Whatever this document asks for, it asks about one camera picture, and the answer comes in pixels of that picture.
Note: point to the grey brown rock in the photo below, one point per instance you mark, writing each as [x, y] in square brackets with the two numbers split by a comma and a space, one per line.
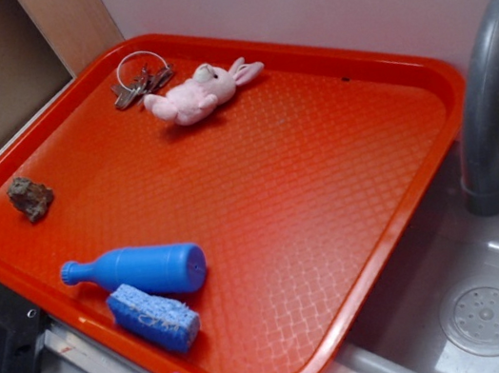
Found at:
[31, 199]

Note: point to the orange plastic tray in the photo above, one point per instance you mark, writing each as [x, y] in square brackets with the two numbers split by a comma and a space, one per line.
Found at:
[297, 190]

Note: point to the pink plush bunny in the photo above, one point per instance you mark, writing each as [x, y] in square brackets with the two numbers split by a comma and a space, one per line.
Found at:
[207, 89]

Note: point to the blue plastic bottle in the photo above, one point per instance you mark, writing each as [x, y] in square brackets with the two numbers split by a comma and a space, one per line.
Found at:
[179, 268]

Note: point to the blue sponge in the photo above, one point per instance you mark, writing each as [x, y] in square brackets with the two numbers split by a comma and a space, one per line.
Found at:
[159, 320]

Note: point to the grey curved faucet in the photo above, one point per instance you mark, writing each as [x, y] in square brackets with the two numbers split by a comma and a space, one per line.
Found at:
[480, 133]

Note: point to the grey toy sink basin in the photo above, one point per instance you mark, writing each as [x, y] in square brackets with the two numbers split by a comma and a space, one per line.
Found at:
[435, 306]

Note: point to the light wooden board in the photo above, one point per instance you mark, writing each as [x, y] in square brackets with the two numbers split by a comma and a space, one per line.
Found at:
[78, 31]

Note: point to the round sink drain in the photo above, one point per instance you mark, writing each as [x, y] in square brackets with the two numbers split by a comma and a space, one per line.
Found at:
[469, 315]

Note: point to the metal keys on ring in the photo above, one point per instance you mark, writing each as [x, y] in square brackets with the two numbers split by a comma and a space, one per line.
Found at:
[154, 73]

